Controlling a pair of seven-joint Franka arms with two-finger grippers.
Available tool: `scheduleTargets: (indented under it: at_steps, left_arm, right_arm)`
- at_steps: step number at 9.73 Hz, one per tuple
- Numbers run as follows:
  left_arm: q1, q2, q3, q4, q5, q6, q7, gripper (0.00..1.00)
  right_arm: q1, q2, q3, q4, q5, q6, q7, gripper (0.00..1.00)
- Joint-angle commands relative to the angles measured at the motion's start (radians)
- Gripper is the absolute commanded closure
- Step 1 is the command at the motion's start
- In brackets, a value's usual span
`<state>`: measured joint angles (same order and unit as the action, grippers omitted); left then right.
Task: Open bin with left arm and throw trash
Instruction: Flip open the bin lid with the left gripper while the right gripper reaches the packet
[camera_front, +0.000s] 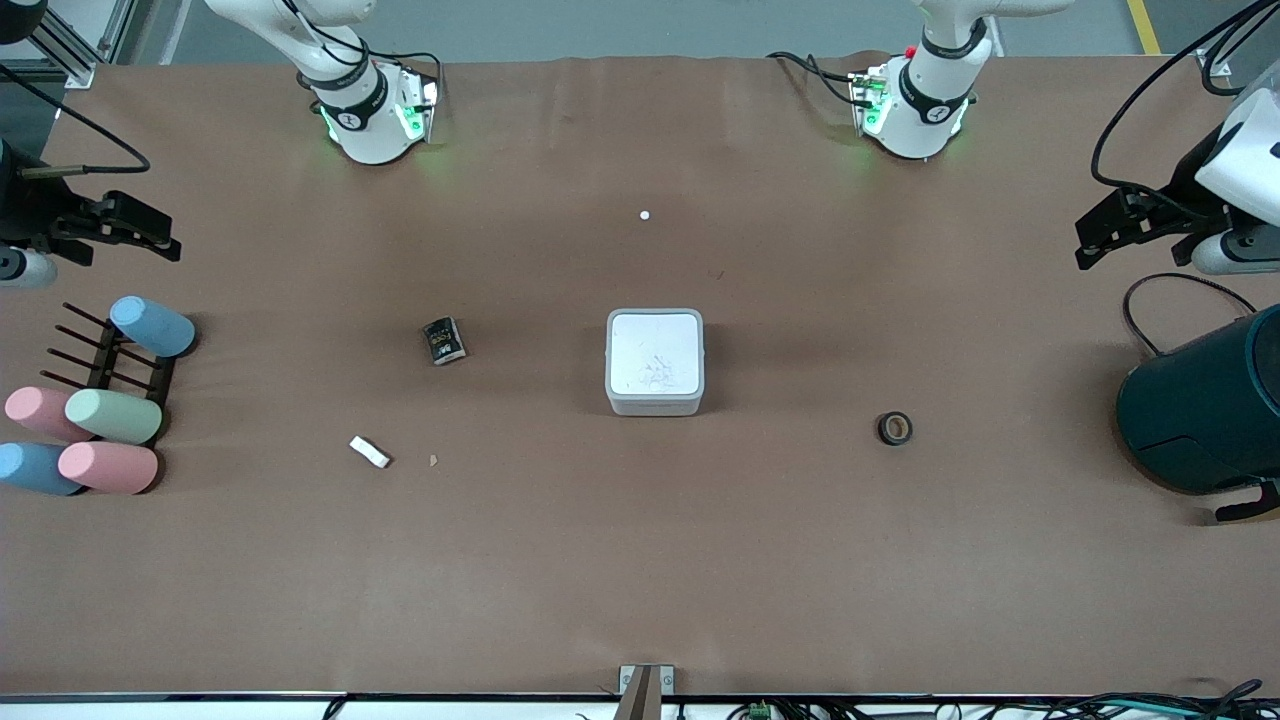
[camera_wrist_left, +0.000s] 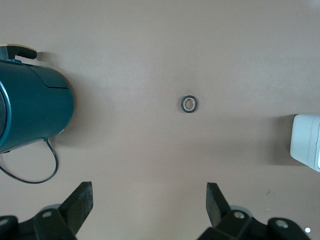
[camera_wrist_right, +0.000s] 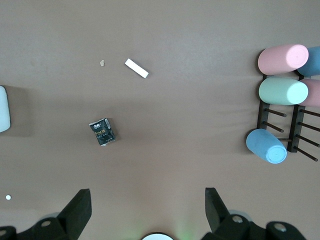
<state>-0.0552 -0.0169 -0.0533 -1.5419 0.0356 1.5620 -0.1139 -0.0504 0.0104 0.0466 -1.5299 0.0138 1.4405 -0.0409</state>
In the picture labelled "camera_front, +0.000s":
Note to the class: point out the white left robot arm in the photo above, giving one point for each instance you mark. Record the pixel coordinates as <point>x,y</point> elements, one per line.
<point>925,100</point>

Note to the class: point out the metal table edge bracket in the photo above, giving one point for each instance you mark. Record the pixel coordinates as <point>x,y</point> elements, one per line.
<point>646,685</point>

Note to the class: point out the aluminium frame post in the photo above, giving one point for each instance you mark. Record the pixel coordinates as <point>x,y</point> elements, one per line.
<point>70,55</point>
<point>1213,65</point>

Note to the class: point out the left arm base connector plate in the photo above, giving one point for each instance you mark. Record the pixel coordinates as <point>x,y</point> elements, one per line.
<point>868,100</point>

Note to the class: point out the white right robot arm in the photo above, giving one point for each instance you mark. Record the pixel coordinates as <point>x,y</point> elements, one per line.
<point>365,120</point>

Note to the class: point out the white paper piece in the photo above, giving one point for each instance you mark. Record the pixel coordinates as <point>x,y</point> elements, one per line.
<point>369,451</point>

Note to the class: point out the blue cup on rack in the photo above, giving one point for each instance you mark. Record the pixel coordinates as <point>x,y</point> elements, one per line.
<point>155,328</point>

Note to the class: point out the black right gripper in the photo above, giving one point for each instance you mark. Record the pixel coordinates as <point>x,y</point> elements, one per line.
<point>22,211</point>

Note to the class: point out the dark teal round appliance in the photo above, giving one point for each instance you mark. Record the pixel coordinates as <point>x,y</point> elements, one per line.
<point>1200,410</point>

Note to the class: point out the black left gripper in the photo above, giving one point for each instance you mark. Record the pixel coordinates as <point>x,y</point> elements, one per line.
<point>1187,193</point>

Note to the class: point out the right arm base connector plate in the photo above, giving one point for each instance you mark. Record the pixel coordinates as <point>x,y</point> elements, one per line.
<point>420,105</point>

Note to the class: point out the black cup rack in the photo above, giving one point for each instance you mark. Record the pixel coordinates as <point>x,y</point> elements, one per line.
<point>103,372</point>

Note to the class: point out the green cup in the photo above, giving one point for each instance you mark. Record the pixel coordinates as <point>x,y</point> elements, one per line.
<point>113,416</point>

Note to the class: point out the grey square trash bin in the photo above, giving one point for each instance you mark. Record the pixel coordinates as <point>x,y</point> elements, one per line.
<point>655,405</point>

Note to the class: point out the black tape roll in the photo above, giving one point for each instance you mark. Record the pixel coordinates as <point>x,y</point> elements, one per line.
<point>895,428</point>

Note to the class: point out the pink cup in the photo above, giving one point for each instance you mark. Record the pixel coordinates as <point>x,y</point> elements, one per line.
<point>35,410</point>
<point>108,467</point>

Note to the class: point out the black snack packet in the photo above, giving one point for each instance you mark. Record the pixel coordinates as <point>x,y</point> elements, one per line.
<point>443,341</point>

